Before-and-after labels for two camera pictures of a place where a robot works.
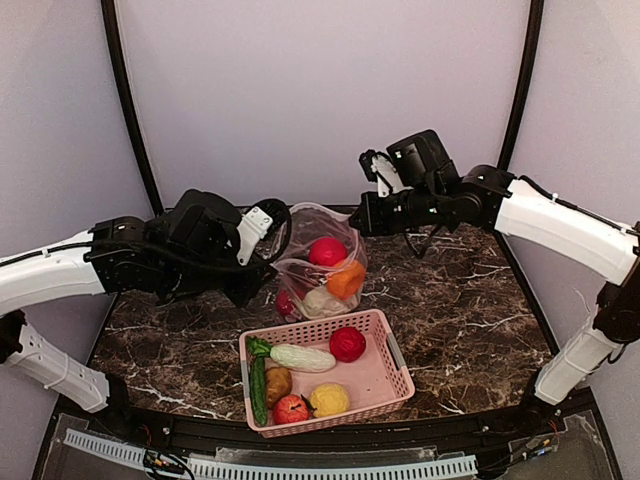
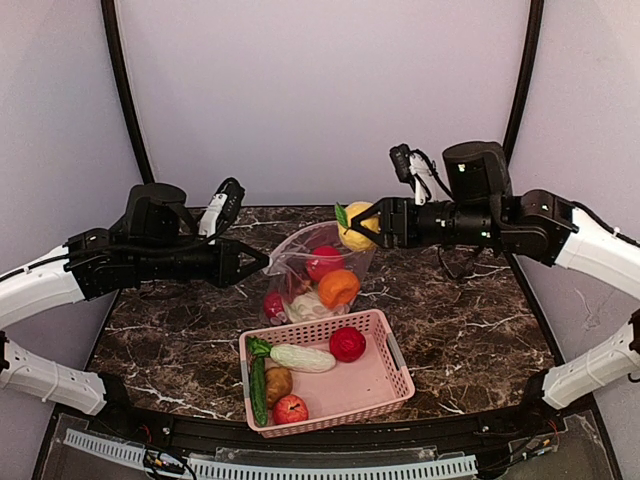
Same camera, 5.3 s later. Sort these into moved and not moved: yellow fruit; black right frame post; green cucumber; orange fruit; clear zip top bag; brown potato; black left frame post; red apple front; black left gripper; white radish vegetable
Moved: orange fruit; yellow fruit; clear zip top bag; black left gripper
Not moved: black left frame post; black right frame post; brown potato; red apple front; green cucumber; white radish vegetable
